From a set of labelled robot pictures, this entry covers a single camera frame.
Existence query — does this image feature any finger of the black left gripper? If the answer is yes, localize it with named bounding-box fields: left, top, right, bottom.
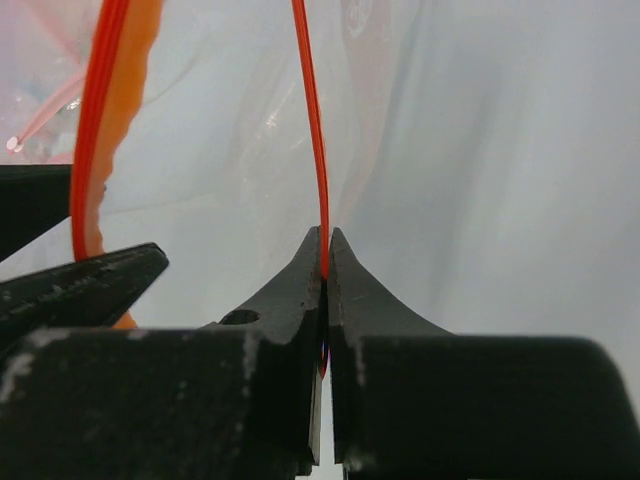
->
left=0, top=164, right=72, bottom=260
left=1, top=243, right=169, bottom=350

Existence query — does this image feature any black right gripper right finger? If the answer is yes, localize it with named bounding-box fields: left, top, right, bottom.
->
left=328, top=231, right=639, bottom=479

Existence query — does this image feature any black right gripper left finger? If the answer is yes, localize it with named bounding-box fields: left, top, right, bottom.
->
left=1, top=228, right=323, bottom=479

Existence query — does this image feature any clear orange zip bag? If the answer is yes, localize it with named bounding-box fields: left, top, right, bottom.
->
left=69, top=0, right=501, bottom=381

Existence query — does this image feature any pile of clear zip bags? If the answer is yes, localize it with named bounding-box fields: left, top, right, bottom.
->
left=1, top=1, right=101, bottom=165

